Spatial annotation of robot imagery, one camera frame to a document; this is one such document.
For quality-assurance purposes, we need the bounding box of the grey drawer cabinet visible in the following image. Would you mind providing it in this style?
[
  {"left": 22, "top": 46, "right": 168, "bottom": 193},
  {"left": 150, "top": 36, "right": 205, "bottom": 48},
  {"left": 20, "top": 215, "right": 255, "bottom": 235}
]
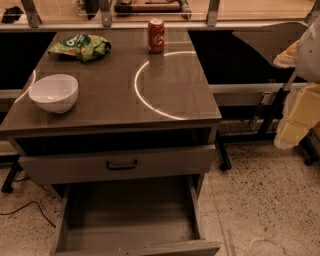
[{"left": 0, "top": 28, "right": 223, "bottom": 256}]

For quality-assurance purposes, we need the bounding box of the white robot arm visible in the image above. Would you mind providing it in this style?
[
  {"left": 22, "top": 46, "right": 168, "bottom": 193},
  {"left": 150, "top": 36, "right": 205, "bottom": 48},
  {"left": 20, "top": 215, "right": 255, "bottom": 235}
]
[{"left": 273, "top": 17, "right": 320, "bottom": 149}]

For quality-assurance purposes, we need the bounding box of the red soda can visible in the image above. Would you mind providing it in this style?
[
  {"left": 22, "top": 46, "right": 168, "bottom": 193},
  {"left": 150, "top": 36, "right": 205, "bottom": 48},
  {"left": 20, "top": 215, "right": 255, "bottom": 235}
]
[{"left": 148, "top": 18, "right": 165, "bottom": 53}]

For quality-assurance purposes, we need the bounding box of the white bowl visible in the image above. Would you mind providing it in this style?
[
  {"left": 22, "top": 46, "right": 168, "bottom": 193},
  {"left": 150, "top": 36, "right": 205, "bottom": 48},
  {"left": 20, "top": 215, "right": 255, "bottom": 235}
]
[{"left": 28, "top": 74, "right": 79, "bottom": 113}]

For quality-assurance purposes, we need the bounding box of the black side table on stand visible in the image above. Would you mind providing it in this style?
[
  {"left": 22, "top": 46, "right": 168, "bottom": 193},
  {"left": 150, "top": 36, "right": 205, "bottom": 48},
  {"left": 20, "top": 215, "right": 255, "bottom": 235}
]
[{"left": 232, "top": 21, "right": 320, "bottom": 167}]

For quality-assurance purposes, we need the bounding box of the black table leg with caster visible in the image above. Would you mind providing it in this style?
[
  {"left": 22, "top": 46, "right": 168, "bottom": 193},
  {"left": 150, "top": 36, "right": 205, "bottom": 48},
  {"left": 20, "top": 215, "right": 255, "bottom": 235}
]
[{"left": 216, "top": 132, "right": 232, "bottom": 171}]

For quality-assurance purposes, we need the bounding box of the grey drawer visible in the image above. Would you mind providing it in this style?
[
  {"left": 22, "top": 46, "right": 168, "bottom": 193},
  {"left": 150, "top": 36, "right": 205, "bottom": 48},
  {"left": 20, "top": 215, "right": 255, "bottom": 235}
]
[
  {"left": 50, "top": 176, "right": 220, "bottom": 256},
  {"left": 19, "top": 145, "right": 215, "bottom": 185}
]

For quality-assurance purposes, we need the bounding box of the grey top drawer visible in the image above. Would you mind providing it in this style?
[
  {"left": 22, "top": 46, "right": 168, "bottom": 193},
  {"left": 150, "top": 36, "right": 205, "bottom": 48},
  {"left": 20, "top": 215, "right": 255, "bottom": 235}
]
[{"left": 19, "top": 145, "right": 215, "bottom": 185}]

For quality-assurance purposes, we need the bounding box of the black floor cable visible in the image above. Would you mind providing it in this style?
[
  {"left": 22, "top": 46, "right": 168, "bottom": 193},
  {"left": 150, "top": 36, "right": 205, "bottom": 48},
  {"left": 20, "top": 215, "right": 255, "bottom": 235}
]
[{"left": 0, "top": 200, "right": 57, "bottom": 229}]

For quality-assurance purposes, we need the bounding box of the black left table leg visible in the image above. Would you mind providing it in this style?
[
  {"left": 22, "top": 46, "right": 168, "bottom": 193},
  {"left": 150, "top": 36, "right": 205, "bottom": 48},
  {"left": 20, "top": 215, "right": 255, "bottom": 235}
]
[{"left": 0, "top": 155, "right": 22, "bottom": 193}]

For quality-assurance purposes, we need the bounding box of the green chip bag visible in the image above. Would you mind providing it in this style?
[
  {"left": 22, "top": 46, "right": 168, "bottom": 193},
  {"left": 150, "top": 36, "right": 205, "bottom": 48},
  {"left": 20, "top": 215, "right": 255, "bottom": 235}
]
[{"left": 48, "top": 34, "right": 111, "bottom": 62}]

